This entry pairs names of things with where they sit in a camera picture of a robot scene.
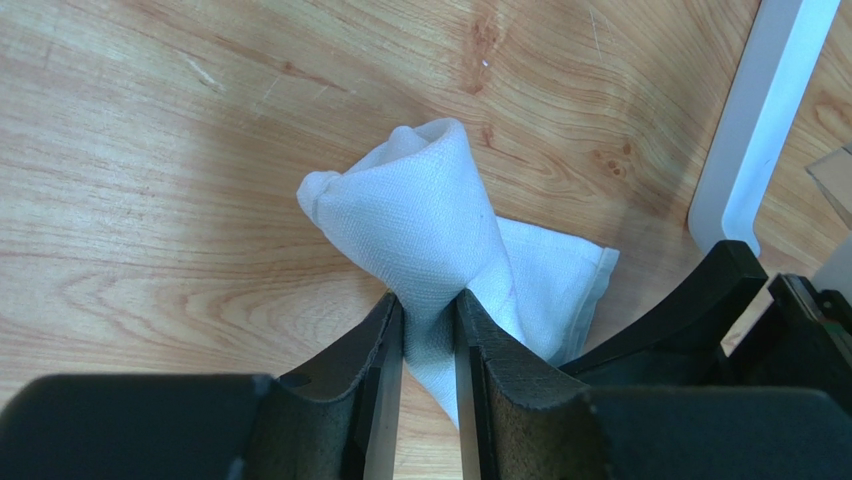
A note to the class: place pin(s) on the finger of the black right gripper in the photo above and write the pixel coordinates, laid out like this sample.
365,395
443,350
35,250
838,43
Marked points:
678,341

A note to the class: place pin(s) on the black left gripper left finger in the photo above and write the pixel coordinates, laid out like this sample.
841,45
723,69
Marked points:
333,417

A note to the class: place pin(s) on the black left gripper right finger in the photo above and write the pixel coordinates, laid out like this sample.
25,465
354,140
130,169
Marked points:
521,418

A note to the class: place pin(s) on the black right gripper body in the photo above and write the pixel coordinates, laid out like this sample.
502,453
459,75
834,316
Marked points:
802,340

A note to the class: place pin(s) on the white cloth napkin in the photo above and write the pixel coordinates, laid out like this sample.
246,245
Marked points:
415,214

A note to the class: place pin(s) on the white clothes rack stand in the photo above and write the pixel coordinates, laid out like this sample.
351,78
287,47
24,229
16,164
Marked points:
778,60

